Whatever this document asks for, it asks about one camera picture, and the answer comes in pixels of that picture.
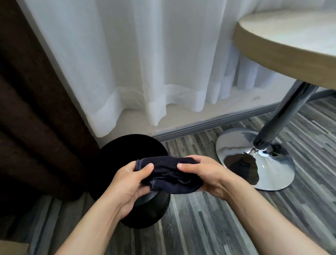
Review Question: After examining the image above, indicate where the person's left hand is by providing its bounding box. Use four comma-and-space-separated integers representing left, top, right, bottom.
104, 160, 154, 220

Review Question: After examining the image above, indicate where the person's right hand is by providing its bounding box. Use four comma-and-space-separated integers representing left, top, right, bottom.
177, 155, 240, 202

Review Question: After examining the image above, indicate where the dark navy sock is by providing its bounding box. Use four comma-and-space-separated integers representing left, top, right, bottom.
135, 156, 204, 193

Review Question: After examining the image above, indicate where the person's left forearm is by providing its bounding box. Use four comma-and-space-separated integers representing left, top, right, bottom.
55, 196, 124, 255

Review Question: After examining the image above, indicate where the person's right forearm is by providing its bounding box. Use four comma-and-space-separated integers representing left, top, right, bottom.
223, 184, 331, 255

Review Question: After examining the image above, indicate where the black round waste bin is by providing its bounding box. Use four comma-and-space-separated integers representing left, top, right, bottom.
88, 134, 172, 228

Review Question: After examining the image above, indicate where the grey baseboard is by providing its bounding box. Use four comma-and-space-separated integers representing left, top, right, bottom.
153, 101, 282, 143

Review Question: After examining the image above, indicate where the chrome round table base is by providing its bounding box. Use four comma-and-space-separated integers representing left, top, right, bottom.
216, 128, 295, 191

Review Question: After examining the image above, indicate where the white sheer curtain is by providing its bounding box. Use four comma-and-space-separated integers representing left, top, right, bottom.
16, 0, 298, 138

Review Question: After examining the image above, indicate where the chrome table pole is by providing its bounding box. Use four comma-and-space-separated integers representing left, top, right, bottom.
253, 80, 319, 151

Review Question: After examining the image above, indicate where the dark brown heavy curtain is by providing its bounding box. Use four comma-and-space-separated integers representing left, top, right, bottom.
0, 0, 100, 218

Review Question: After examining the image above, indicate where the round wooden table top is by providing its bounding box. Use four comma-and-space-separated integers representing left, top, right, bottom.
233, 10, 336, 90

